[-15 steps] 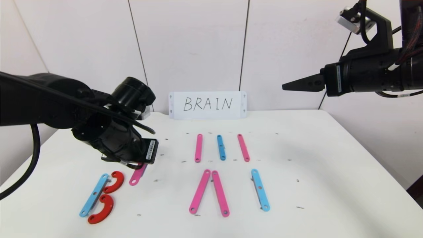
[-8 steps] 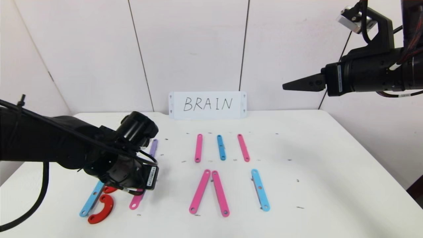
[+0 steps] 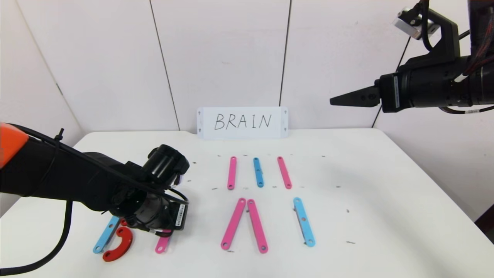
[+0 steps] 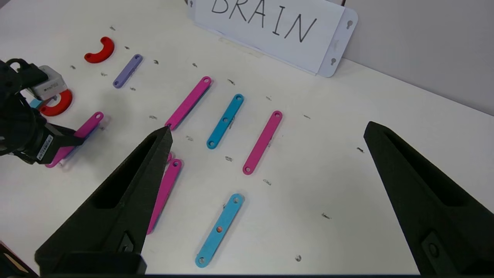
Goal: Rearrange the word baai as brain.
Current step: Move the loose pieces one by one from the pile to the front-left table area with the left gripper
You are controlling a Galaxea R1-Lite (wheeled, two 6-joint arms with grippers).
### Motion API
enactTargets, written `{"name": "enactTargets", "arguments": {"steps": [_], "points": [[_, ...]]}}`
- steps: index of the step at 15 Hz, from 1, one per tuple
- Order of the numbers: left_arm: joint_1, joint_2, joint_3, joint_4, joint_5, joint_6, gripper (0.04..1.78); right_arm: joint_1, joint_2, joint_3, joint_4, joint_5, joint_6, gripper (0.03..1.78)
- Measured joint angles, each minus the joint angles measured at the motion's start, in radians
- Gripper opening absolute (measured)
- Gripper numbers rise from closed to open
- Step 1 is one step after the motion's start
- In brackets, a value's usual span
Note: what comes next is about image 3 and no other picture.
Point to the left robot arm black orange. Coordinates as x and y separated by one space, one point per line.
58 173

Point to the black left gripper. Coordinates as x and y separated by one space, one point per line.
179 217

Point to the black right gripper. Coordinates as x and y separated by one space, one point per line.
391 92

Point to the large red curved piece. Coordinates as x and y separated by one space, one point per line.
123 222
125 244

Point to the short dark blue bar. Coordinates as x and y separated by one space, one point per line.
258 172

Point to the long pink bar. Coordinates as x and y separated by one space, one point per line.
162 244
233 224
232 173
257 226

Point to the black right camera bracket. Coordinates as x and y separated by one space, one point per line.
449 38

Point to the long light blue bar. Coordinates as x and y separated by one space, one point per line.
303 222
104 237

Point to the white BRAIN sign card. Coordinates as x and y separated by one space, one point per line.
243 122

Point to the short pink bar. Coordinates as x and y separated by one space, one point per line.
284 172

